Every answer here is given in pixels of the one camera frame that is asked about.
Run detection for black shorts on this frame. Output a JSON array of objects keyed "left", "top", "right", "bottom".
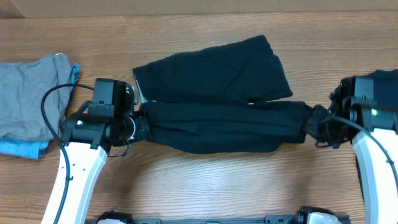
[{"left": 133, "top": 35, "right": 310, "bottom": 154}]

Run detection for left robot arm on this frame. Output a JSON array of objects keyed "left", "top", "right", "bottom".
[{"left": 42, "top": 78, "right": 150, "bottom": 223}]

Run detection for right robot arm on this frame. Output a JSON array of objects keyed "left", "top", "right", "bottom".
[{"left": 302, "top": 71, "right": 397, "bottom": 223}]

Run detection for black shirt pile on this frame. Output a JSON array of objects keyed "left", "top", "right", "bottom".
[{"left": 354, "top": 69, "right": 398, "bottom": 194}]

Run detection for blue folded shirt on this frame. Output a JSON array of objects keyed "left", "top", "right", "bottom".
[{"left": 0, "top": 63, "right": 81, "bottom": 160}]

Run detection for grey folded shirt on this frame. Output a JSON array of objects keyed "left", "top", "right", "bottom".
[{"left": 0, "top": 53, "right": 73, "bottom": 141}]

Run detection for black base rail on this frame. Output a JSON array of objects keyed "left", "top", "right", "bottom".
[{"left": 127, "top": 215, "right": 294, "bottom": 224}]

